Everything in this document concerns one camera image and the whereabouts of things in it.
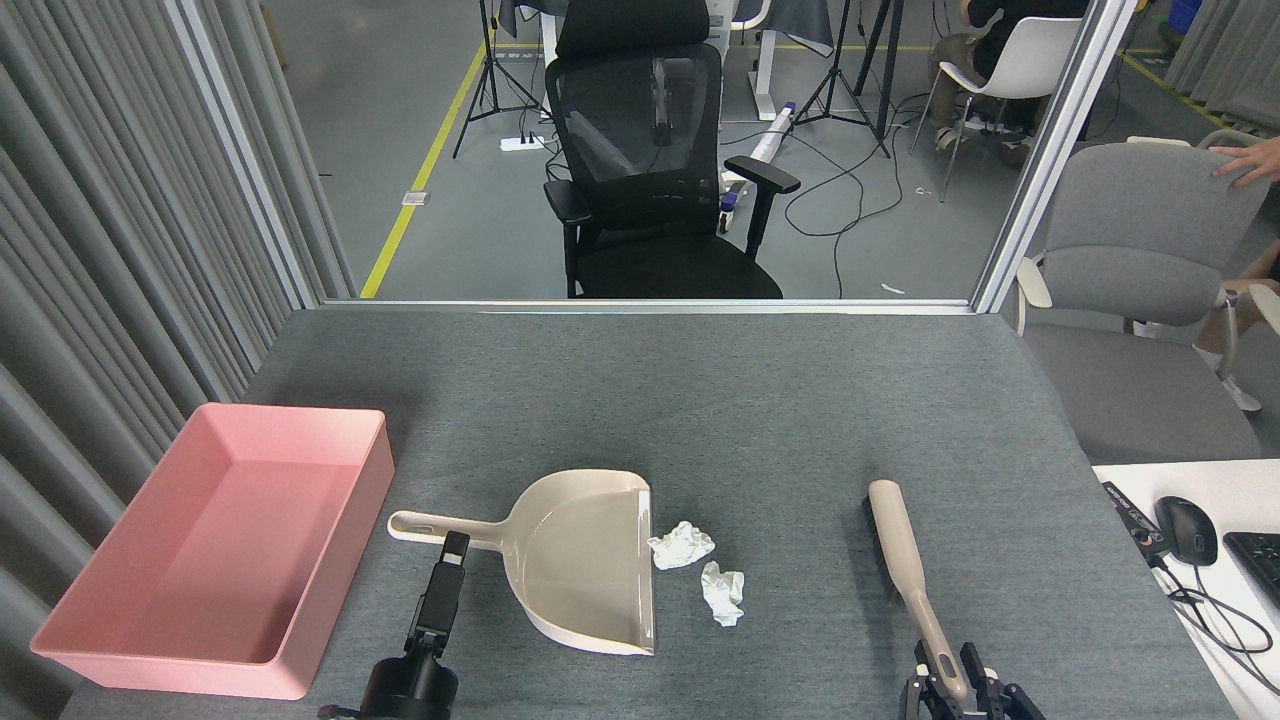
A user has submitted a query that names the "white and blue tube device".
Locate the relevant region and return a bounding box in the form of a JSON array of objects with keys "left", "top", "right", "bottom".
[{"left": 718, "top": 100, "right": 798, "bottom": 236}]

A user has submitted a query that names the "grey pleated curtain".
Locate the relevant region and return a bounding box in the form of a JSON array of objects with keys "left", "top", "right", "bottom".
[
  {"left": 0, "top": 0, "right": 356, "bottom": 720},
  {"left": 1165, "top": 0, "right": 1280, "bottom": 113}
]

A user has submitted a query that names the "beige plastic dustpan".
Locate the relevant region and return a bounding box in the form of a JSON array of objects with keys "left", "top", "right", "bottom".
[{"left": 388, "top": 469, "right": 656, "bottom": 657}]

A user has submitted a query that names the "silver frame rail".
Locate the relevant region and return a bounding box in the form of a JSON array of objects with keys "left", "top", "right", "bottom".
[{"left": 320, "top": 298, "right": 976, "bottom": 317}]

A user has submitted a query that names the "black floor cable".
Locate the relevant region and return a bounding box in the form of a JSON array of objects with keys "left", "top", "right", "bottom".
[{"left": 720, "top": 95, "right": 936, "bottom": 299}]

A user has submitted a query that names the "beige chair armrest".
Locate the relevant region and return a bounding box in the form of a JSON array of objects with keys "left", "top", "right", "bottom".
[{"left": 1128, "top": 128, "right": 1280, "bottom": 153}]

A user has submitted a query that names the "standing person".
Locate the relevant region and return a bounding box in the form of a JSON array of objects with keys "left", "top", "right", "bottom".
[{"left": 1135, "top": 138, "right": 1280, "bottom": 413}]

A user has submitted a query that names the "black computer mouse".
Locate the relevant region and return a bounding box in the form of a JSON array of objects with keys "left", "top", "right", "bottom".
[{"left": 1154, "top": 496, "right": 1219, "bottom": 567}]

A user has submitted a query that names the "white paper ball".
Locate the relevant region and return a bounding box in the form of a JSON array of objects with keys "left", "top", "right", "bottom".
[
  {"left": 647, "top": 520, "right": 717, "bottom": 571},
  {"left": 700, "top": 561, "right": 747, "bottom": 628}
]

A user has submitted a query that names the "black handheld controller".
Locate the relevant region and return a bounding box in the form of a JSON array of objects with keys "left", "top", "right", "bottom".
[{"left": 1101, "top": 482, "right": 1173, "bottom": 561}]

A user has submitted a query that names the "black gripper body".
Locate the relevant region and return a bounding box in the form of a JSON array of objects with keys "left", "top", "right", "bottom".
[{"left": 362, "top": 655, "right": 459, "bottom": 720}]

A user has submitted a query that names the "black tripod stand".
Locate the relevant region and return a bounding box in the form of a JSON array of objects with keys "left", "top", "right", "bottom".
[
  {"left": 452, "top": 0, "right": 549, "bottom": 159},
  {"left": 790, "top": 0, "right": 906, "bottom": 159}
]

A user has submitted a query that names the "black keyboard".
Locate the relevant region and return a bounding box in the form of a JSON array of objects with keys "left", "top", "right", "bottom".
[{"left": 1223, "top": 531, "right": 1280, "bottom": 609}]

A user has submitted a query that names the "beige brush with black bristles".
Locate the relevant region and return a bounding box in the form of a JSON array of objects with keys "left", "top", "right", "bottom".
[{"left": 863, "top": 480, "right": 971, "bottom": 701}]

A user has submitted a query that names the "seated person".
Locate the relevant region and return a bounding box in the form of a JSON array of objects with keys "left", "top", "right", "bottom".
[{"left": 928, "top": 0, "right": 1091, "bottom": 166}]

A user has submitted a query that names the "white side desk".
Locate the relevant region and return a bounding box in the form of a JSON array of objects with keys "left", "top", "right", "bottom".
[{"left": 1092, "top": 459, "right": 1280, "bottom": 720}]

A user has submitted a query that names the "pink plastic bin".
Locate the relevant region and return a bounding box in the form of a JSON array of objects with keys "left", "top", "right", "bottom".
[{"left": 30, "top": 403, "right": 396, "bottom": 700}]

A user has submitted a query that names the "silver frame post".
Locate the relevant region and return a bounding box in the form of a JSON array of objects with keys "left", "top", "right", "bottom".
[
  {"left": 970, "top": 0, "right": 1141, "bottom": 314},
  {"left": 165, "top": 0, "right": 326, "bottom": 309}
]

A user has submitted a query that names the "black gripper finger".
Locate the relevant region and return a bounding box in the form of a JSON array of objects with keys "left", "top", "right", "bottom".
[
  {"left": 405, "top": 531, "right": 471, "bottom": 666},
  {"left": 900, "top": 642, "right": 951, "bottom": 720},
  {"left": 958, "top": 642, "right": 1046, "bottom": 720}
]

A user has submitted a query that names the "black mesh office chair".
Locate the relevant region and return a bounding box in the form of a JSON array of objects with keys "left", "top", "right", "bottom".
[{"left": 543, "top": 0, "right": 801, "bottom": 299}]

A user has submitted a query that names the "person's right hand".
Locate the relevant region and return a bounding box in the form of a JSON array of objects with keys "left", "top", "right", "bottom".
[{"left": 1210, "top": 138, "right": 1280, "bottom": 189}]

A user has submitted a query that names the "white plastic chair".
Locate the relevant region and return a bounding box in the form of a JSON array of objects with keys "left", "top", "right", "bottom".
[{"left": 908, "top": 15, "right": 1086, "bottom": 204}]

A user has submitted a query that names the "grey padded chair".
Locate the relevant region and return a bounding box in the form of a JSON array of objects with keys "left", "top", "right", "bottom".
[{"left": 1015, "top": 143, "right": 1280, "bottom": 381}]

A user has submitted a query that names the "black desk cable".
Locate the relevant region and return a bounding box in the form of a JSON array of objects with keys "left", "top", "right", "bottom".
[{"left": 1150, "top": 555, "right": 1277, "bottom": 696}]

